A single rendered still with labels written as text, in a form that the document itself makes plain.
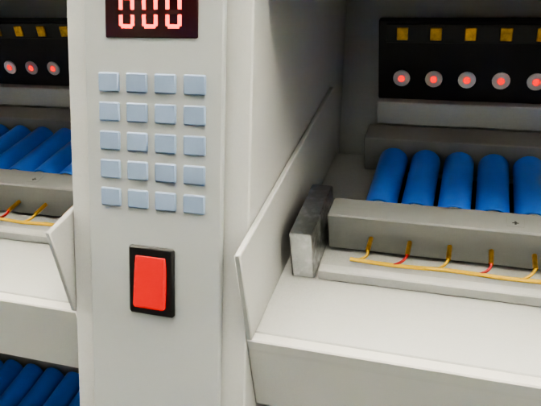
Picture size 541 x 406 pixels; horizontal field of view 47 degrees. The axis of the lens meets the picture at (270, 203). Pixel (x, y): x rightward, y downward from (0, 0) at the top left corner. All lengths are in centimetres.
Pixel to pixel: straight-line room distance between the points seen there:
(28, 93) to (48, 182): 14
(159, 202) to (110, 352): 9
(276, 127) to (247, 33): 6
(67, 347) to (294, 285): 13
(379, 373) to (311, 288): 6
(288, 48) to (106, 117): 10
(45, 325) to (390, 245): 19
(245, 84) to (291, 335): 12
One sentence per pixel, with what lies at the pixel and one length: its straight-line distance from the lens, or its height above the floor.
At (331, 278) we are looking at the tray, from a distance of 33.
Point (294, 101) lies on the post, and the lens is 34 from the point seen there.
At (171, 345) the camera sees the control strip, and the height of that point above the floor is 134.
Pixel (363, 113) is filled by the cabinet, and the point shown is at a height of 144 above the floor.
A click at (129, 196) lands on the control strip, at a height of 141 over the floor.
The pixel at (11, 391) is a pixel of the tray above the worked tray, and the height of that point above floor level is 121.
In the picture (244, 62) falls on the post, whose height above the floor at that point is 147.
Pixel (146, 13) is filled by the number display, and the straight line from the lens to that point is 29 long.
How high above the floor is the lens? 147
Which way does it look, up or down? 11 degrees down
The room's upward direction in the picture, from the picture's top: 2 degrees clockwise
